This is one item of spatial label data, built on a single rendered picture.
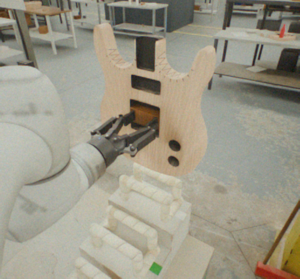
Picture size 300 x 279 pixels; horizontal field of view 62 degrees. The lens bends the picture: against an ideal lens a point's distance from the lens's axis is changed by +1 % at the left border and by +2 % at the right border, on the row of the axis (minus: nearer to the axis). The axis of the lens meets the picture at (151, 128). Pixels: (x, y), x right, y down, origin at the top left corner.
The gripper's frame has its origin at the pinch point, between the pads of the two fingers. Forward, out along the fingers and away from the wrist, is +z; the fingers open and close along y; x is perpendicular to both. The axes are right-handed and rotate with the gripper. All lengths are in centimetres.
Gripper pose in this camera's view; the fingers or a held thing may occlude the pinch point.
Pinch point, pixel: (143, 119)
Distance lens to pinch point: 69.7
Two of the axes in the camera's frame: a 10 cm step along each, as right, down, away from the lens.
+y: 8.4, 2.9, -4.5
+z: 5.4, -4.6, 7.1
